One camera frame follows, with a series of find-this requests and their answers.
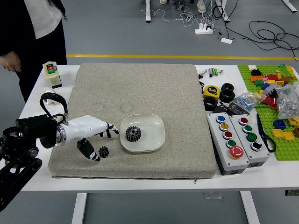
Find person's hand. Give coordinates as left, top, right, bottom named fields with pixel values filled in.
left=0, top=50, right=22, bottom=73

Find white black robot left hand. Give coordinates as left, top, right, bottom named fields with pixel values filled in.
left=62, top=114, right=120, bottom=163

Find small black gear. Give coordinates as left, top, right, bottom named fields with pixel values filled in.
left=98, top=146, right=110, bottom=158

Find big black gear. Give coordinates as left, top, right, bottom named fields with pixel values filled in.
left=125, top=126, right=142, bottom=142

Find grey five-button control box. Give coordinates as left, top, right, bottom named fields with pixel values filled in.
left=206, top=113, right=250, bottom=176

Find grey four-button control box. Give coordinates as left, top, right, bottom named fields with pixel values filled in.
left=228, top=114, right=271, bottom=168

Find person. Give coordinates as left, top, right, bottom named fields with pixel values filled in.
left=0, top=0, right=68, bottom=103

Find white square dish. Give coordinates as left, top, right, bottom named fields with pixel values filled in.
left=120, top=113, right=166, bottom=153

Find grey-brown cushion mat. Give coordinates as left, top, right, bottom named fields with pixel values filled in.
left=48, top=63, right=217, bottom=180

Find white table leg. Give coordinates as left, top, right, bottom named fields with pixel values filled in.
left=71, top=193, right=87, bottom=224
left=240, top=191, right=260, bottom=224

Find yellow tape measure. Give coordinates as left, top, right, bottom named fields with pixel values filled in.
left=202, top=84, right=221, bottom=98

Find white desk leg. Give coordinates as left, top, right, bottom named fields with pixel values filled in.
left=214, top=0, right=231, bottom=23
left=145, top=0, right=152, bottom=23
left=282, top=0, right=299, bottom=12

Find black flat module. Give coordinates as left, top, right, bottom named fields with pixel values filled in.
left=213, top=104, right=231, bottom=115

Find black digital meter panel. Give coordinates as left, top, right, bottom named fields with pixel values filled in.
left=228, top=102, right=250, bottom=115

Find white power strip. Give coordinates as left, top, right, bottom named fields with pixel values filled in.
left=195, top=23, right=214, bottom=35

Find clear bag of blue parts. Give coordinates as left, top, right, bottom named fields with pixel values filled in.
left=231, top=91, right=262, bottom=110

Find black scissors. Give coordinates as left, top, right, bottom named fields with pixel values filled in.
left=256, top=113, right=277, bottom=153

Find green brick baseplate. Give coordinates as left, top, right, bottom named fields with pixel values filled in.
left=237, top=64, right=299, bottom=161

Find clear bag of metal nuts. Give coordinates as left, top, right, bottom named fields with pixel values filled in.
left=275, top=81, right=299, bottom=119

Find beige switch box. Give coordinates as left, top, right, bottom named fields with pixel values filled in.
left=42, top=61, right=62, bottom=89

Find white floor cable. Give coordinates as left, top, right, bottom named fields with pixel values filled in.
left=141, top=4, right=216, bottom=29

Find black floor cable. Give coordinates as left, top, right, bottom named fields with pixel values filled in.
left=249, top=20, right=299, bottom=59

